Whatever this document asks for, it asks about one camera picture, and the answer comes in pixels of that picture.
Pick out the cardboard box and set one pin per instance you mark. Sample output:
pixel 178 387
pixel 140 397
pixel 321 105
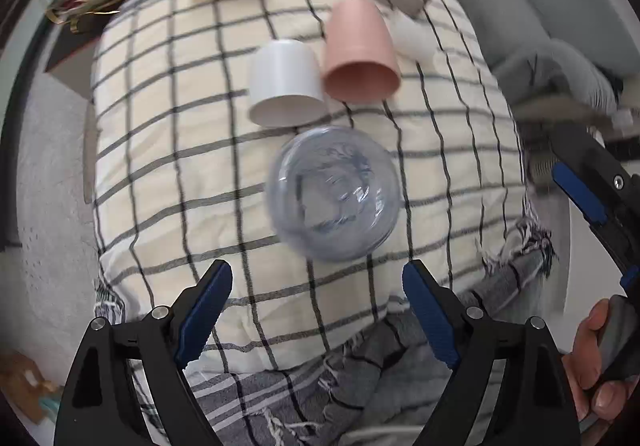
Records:
pixel 25 386

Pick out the person's right hand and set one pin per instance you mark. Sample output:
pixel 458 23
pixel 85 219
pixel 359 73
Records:
pixel 585 361

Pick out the grey striped blanket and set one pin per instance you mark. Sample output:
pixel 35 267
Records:
pixel 360 376

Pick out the pink cup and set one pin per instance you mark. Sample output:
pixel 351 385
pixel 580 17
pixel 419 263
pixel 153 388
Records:
pixel 357 48

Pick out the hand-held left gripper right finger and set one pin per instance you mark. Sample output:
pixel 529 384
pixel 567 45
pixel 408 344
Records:
pixel 430 316

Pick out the small white round object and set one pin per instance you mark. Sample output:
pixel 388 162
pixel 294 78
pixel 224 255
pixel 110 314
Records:
pixel 412 36

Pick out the cream checked cloth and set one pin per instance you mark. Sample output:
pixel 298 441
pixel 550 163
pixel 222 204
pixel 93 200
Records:
pixel 175 165

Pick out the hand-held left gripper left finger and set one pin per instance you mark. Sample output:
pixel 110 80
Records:
pixel 205 311

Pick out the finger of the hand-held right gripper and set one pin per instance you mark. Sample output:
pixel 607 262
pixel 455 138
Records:
pixel 580 196
pixel 632 278

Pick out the clear glass cup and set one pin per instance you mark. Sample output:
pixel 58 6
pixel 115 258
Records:
pixel 334 193

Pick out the white cup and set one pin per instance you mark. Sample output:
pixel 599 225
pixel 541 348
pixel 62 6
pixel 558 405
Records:
pixel 285 80

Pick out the grey sofa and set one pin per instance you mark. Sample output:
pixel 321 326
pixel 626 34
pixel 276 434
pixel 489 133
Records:
pixel 505 0

